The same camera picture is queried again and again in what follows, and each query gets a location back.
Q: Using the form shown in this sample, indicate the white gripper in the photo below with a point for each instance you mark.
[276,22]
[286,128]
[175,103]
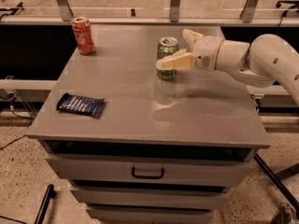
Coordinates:
[206,53]

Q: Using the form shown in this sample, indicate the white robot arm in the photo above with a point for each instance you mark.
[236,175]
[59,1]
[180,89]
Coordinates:
[266,60]

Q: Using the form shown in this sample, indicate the red cola can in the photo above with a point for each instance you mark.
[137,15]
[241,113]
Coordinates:
[82,30]

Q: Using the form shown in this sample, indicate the grey drawer cabinet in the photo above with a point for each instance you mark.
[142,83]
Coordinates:
[202,128]

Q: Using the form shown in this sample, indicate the blue snack bar wrapper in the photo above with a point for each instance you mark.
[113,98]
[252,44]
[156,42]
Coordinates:
[80,105]

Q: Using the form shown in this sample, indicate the black floor stand bar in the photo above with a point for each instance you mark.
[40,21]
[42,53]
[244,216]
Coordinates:
[276,181]

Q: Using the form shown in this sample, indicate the black tube lower left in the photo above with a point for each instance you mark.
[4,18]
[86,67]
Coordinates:
[48,196]

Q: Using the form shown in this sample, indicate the middle metal bracket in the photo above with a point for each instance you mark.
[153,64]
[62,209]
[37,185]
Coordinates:
[174,10]

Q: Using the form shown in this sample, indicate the metal bracket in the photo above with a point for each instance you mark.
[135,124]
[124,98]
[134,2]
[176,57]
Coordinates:
[174,10]
[65,10]
[248,11]

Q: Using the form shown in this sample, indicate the right metal bracket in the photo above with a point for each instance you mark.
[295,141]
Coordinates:
[248,11]

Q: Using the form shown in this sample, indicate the black drawer handle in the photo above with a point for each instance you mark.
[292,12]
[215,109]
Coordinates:
[146,174]

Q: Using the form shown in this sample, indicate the left metal bracket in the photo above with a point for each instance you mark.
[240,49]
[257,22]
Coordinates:
[65,10]

